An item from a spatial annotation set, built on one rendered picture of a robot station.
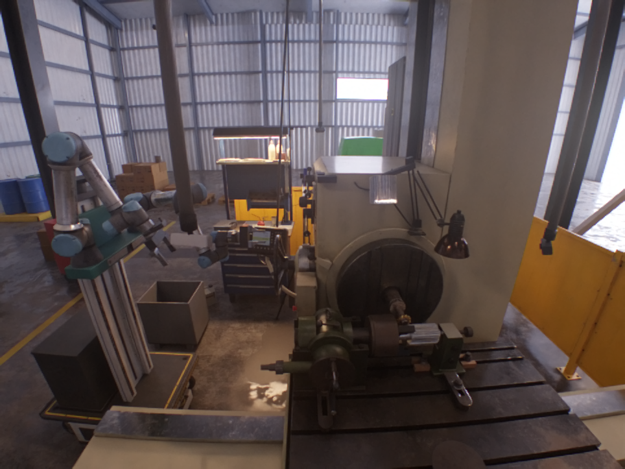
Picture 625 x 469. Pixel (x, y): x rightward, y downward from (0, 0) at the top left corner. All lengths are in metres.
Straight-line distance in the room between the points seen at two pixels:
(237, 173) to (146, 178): 5.69
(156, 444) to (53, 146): 1.41
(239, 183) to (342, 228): 2.39
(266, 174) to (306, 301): 2.31
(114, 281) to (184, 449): 1.16
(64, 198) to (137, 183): 7.81
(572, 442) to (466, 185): 1.16
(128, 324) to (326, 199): 1.70
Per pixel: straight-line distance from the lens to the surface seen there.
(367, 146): 5.58
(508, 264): 1.92
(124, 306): 2.36
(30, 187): 9.96
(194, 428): 1.73
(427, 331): 1.44
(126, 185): 9.53
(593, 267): 3.30
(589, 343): 3.44
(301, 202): 1.68
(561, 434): 1.62
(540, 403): 1.69
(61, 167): 1.51
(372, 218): 1.47
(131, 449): 1.82
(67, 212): 1.56
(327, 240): 1.48
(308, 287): 1.49
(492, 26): 1.65
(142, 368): 2.69
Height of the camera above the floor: 2.10
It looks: 21 degrees down
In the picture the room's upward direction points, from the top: straight up
